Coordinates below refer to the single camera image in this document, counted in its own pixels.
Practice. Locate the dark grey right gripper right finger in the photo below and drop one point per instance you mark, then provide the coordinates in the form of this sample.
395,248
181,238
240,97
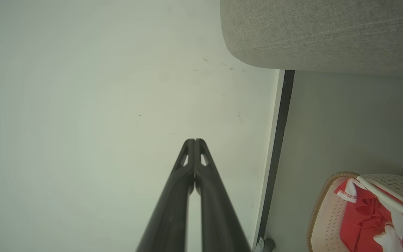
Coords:
219,210

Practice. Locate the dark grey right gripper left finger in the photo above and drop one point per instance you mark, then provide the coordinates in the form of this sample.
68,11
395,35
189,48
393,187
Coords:
173,203

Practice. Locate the red white garment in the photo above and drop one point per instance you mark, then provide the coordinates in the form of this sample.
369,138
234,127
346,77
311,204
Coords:
366,217

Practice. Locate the grey fabric sofa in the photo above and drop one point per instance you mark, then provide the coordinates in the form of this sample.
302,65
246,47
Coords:
327,31

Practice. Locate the small dark floor object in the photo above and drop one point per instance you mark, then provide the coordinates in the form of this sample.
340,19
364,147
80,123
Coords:
267,245

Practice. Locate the white black baseboard strip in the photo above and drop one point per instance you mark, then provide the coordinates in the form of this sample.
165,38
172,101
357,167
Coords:
278,140

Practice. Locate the cream perforated laundry basket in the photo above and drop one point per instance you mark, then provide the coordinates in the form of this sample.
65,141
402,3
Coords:
327,224

